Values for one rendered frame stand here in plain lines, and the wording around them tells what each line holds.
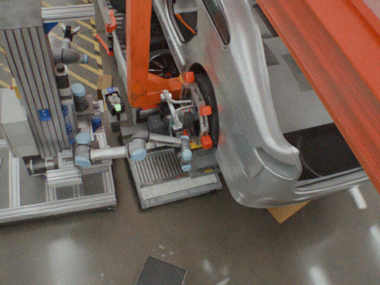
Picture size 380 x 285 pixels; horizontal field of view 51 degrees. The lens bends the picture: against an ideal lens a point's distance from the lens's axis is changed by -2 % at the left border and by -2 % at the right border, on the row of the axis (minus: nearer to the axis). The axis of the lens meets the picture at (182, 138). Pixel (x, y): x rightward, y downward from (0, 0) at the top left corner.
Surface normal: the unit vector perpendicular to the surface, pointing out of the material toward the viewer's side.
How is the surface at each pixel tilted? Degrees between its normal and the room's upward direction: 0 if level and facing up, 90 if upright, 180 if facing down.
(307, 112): 20
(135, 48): 90
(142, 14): 90
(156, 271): 0
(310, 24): 0
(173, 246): 0
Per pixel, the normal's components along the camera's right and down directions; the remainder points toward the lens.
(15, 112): 0.10, -0.56
